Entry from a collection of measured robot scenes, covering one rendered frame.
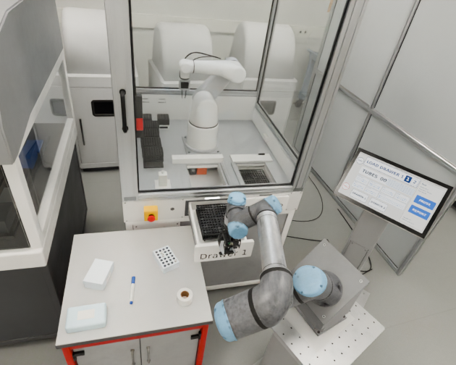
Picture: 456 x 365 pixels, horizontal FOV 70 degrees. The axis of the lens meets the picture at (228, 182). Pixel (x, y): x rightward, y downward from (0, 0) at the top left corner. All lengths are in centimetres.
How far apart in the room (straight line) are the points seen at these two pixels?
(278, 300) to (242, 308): 10
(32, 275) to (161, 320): 71
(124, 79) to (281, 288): 97
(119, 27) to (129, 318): 114
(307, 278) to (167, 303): 63
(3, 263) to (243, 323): 112
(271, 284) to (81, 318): 85
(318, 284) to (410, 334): 164
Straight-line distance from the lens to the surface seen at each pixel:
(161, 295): 159
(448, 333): 306
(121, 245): 178
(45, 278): 190
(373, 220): 215
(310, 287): 131
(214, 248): 157
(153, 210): 173
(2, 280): 195
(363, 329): 172
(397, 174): 203
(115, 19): 134
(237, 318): 97
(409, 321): 294
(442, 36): 283
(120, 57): 138
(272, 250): 104
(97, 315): 151
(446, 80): 276
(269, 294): 94
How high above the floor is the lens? 208
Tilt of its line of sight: 37 degrees down
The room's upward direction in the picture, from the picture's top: 9 degrees clockwise
